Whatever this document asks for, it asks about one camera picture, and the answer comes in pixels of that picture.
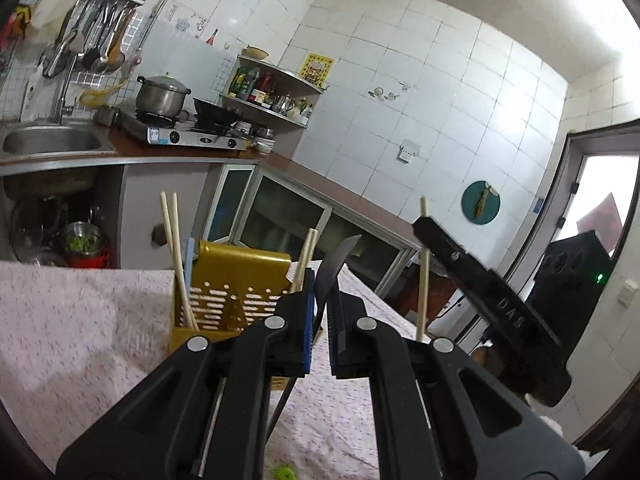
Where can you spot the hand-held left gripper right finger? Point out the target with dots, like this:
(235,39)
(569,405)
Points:
(340,332)

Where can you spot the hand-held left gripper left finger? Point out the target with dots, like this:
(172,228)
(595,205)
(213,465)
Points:
(300,325)

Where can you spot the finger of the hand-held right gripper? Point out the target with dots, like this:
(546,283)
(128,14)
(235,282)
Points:
(500,305)

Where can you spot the black kitchen knife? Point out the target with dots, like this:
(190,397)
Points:
(336,265)

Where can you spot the gold plastic utensil holder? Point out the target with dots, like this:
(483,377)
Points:
(235,265)

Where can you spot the brown hanging tool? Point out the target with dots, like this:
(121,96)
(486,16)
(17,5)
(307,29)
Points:
(484,202)

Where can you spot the round green cutting board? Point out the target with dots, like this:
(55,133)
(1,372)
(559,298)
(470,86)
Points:
(470,205)

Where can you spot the brown framed doorway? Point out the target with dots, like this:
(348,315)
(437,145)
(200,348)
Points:
(565,170)

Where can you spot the small green object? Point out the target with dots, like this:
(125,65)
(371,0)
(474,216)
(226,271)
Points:
(284,473)

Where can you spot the stack of bowls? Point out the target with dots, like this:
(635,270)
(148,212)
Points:
(265,141)

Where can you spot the kitchen counter cabinet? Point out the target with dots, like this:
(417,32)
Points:
(145,195)

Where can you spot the steel gas stove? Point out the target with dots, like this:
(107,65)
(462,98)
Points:
(200,139)

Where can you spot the metal kettle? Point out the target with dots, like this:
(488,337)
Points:
(284,105)

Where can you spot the red basin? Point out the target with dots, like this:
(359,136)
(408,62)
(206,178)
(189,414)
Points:
(87,260)

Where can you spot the pink floral tablecloth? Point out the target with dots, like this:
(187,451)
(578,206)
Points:
(75,335)

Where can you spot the black wok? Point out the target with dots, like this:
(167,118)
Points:
(215,115)

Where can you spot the steel bowl with greens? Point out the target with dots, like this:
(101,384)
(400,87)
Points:
(80,240)

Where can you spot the red label sauce bottle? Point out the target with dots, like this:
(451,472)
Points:
(262,91)

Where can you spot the grey corner shelf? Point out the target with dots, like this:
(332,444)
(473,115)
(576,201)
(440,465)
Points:
(300,80)

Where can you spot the dark sauce bottle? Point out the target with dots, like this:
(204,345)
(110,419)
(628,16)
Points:
(251,84)

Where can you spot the green oil bottle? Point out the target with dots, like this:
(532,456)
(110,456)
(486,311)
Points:
(237,84)

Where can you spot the steel pot with lid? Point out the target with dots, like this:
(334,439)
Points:
(160,100)

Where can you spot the cream bowl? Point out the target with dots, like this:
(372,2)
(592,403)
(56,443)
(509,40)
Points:
(256,53)

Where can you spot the metal cup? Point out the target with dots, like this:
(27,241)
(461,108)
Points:
(106,116)

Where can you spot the glass pot lid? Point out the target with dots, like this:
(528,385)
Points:
(30,230)

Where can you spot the stainless steel sink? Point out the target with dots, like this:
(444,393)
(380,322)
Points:
(50,140)

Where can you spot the wooden spatula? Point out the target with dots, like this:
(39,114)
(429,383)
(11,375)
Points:
(116,50)

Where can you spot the metal faucet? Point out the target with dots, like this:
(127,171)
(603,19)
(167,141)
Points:
(67,85)

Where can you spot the black ladle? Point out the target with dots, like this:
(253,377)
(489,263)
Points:
(92,57)

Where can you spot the white soap bottle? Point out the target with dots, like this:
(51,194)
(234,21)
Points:
(32,92)

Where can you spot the white hanging cloth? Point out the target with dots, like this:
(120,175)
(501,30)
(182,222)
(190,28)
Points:
(47,12)

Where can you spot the red and yellow bags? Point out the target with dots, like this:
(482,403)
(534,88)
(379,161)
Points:
(12,25)

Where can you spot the white wall socket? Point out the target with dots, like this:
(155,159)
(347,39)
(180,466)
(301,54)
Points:
(408,151)

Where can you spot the yellow wall poster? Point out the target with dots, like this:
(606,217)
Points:
(316,67)

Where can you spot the white wall pipe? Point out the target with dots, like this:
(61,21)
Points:
(160,5)

